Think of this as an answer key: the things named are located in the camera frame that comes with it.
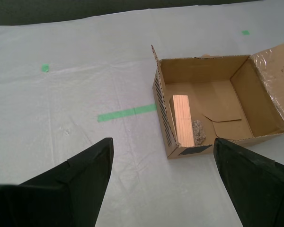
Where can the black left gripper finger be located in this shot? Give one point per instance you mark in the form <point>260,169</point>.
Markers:
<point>61,194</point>
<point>258,186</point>

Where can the speckled pinkish rock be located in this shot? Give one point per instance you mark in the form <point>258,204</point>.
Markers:
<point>198,132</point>

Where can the brown cardboard box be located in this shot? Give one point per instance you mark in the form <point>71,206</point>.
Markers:
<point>215,101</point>

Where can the light wooden block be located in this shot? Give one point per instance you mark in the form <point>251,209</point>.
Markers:
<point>183,120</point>

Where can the translucent plastic table cover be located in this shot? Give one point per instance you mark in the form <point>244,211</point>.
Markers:
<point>85,94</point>

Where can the long light green tape strip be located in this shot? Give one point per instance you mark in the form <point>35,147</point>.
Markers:
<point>126,113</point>

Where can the light green tape piece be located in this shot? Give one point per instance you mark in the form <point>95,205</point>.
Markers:
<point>245,32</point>
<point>45,68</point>

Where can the grey fabric partition panel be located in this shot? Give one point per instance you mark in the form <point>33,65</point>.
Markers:
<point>85,9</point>

